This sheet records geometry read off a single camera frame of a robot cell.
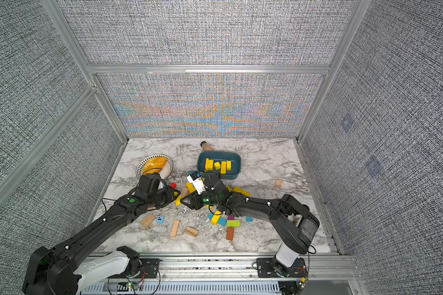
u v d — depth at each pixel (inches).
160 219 33.7
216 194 25.5
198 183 28.9
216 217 33.5
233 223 33.0
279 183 38.5
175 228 32.8
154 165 38.5
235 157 41.5
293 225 18.2
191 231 32.3
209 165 41.1
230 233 32.1
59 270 15.0
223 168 41.0
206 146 44.6
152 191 25.2
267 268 28.7
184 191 36.5
